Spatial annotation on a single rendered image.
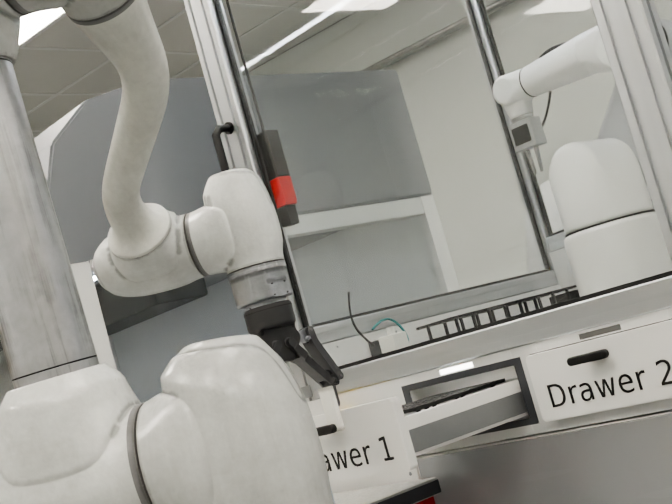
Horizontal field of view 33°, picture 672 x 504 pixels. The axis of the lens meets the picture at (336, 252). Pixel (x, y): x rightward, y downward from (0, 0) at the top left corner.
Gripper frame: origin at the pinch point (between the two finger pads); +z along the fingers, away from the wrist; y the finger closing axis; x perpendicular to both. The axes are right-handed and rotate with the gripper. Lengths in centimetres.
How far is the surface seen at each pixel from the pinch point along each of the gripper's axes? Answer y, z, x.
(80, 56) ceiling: 191, -188, 330
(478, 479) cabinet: 39.3, 17.1, 5.3
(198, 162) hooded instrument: 57, -65, 83
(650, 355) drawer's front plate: 38, 3, -37
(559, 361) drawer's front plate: 37.6, 0.3, -20.7
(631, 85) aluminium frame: 39, -36, -47
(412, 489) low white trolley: 30.7, 15.6, 13.0
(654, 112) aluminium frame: 39, -31, -49
